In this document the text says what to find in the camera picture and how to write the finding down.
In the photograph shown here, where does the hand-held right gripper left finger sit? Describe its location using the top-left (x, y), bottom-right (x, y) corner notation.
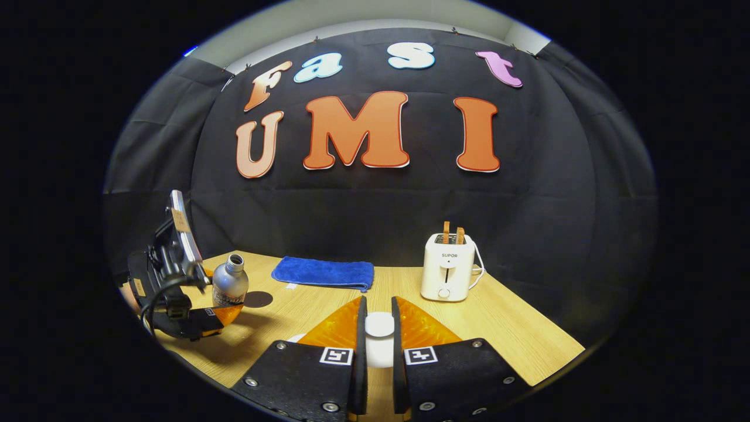
top-left (231, 296), bottom-right (369, 422)

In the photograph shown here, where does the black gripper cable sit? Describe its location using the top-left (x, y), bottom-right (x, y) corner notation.
top-left (139, 274), bottom-right (197, 336)

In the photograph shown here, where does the white toaster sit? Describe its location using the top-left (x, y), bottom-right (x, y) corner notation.
top-left (420, 233), bottom-right (476, 303)

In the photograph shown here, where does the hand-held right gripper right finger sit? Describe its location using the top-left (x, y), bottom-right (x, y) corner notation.
top-left (391, 296), bottom-right (531, 422)

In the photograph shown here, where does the white toaster cable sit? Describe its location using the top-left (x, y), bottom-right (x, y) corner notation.
top-left (468, 242), bottom-right (488, 291)

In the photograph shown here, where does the black backdrop cloth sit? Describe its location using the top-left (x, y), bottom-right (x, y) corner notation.
top-left (103, 26), bottom-right (660, 352)

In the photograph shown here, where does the blue folded towel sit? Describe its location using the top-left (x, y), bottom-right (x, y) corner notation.
top-left (271, 256), bottom-right (375, 293)

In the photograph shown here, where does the white teacup lid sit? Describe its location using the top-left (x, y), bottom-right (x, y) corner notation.
top-left (364, 312), bottom-right (396, 369)

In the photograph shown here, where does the silver water bottle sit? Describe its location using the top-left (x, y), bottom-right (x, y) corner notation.
top-left (212, 253), bottom-right (250, 309)

